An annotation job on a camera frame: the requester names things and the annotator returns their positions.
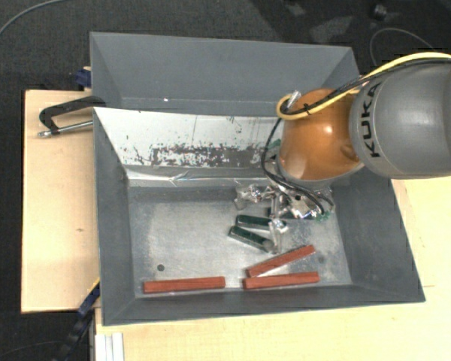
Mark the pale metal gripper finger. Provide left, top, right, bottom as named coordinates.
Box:
left=268, top=218, right=288, bottom=252
left=234, top=184, right=276, bottom=210

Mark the red-brown flat block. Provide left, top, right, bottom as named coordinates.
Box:
left=245, top=244, right=317, bottom=278
left=242, top=271, right=321, bottom=290
left=142, top=275, right=227, bottom=295

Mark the dark green flat block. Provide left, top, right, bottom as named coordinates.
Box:
left=235, top=214, right=275, bottom=230
left=228, top=226, right=276, bottom=253

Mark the grey metal bin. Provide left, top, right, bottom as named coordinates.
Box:
left=89, top=31, right=426, bottom=326

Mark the pale wood board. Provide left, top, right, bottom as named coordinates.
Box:
left=20, top=89, right=101, bottom=314

